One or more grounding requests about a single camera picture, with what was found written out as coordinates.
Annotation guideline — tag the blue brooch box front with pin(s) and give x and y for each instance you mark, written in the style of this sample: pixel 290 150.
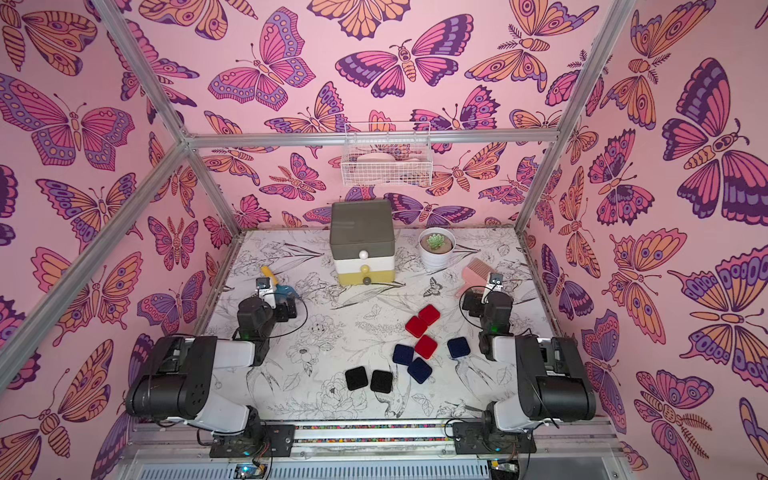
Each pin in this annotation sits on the blue brooch box front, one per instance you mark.
pixel 419 370

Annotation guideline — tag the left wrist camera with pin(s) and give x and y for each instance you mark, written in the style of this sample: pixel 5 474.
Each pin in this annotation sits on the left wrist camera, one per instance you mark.
pixel 264 287

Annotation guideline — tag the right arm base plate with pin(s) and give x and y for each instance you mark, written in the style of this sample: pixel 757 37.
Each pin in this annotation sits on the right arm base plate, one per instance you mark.
pixel 474 437

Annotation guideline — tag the red brooch box front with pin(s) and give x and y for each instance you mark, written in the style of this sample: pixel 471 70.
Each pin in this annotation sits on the red brooch box front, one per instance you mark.
pixel 426 346

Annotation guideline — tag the black brooch box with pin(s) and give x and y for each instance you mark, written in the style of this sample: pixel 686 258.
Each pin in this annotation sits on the black brooch box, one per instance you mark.
pixel 356 378
pixel 381 381

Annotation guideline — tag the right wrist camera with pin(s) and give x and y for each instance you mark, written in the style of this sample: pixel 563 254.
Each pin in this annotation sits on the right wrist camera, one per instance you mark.
pixel 494 281

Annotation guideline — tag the black brooch box left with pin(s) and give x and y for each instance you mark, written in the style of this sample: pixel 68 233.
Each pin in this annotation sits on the black brooch box left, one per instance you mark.
pixel 356 378

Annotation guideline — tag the blue brooch box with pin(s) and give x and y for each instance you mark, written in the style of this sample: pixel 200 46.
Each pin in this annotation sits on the blue brooch box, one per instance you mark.
pixel 419 370
pixel 458 347
pixel 403 355

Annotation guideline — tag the red brooch box rear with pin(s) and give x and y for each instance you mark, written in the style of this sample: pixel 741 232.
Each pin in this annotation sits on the red brooch box rear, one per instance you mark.
pixel 428 315

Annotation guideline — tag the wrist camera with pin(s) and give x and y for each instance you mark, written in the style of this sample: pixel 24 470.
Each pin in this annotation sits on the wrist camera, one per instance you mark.
pixel 494 281
pixel 264 287

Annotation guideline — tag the white wire wall basket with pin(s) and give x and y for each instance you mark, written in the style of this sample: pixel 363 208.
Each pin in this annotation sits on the white wire wall basket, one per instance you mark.
pixel 394 153

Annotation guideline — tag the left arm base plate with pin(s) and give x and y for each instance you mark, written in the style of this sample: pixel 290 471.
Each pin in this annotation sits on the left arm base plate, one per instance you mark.
pixel 263 440

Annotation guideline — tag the red brooch box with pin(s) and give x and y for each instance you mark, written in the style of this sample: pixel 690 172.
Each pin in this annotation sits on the red brooch box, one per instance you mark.
pixel 428 315
pixel 416 327
pixel 426 346

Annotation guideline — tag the three-tier drawer cabinet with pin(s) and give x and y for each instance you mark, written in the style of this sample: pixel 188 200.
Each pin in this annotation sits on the three-tier drawer cabinet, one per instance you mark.
pixel 362 242

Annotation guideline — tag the white pot with succulent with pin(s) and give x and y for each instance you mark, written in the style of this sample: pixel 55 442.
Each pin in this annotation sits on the white pot with succulent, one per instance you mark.
pixel 436 246

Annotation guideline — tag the black brooch box right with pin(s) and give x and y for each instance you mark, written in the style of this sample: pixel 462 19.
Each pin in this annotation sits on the black brooch box right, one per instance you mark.
pixel 381 381

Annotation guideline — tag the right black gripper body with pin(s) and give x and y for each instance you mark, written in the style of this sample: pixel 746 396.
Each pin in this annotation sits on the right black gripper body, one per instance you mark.
pixel 474 301

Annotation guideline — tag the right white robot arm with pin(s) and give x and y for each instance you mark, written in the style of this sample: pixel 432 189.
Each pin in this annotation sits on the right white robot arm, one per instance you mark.
pixel 552 387

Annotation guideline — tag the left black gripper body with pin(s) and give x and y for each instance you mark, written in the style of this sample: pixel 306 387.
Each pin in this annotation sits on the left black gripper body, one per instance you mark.
pixel 282 315

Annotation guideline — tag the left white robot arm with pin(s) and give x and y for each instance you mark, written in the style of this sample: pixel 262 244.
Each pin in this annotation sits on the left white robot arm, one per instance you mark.
pixel 176 382

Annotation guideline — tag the pink comb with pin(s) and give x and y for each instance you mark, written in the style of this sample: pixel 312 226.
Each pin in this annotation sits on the pink comb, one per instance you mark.
pixel 475 274

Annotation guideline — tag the red brooch box middle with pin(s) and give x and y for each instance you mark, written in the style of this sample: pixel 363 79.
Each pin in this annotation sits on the red brooch box middle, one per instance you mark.
pixel 416 327

